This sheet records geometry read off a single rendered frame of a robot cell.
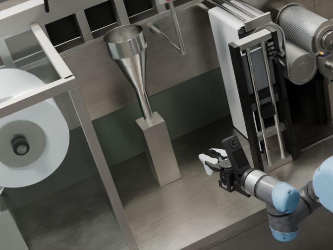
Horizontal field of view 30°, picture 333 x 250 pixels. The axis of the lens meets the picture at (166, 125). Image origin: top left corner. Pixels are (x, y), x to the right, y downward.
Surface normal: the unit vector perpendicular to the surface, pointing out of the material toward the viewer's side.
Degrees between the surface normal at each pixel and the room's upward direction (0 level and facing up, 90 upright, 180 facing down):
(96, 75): 90
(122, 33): 90
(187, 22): 90
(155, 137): 90
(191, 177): 0
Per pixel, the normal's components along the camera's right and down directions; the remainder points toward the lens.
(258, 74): 0.37, 0.42
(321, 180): -0.79, 0.38
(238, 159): 0.42, -0.18
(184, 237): -0.24, -0.82
